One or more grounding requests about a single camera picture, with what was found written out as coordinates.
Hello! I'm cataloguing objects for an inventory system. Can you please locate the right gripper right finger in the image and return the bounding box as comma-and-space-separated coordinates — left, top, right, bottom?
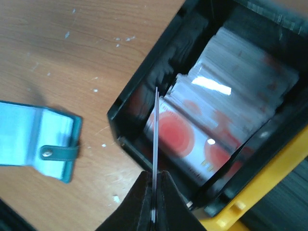
156, 171, 205, 231

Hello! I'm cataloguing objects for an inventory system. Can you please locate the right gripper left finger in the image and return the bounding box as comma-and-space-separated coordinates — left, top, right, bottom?
96, 171, 152, 231

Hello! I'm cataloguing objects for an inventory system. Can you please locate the red white credit card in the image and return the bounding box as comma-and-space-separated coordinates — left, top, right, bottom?
151, 87, 159, 230

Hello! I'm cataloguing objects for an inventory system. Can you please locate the teal card holder wallet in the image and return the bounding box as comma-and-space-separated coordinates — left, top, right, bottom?
0, 101, 82, 183

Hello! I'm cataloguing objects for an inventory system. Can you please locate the yellow card bin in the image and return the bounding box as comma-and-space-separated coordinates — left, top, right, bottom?
198, 127, 308, 231

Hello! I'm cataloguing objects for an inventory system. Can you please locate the grey card stack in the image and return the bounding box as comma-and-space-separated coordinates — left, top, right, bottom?
240, 158, 308, 231

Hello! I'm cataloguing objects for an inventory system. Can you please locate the black card bin left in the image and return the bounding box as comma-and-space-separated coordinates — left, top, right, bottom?
107, 0, 308, 218

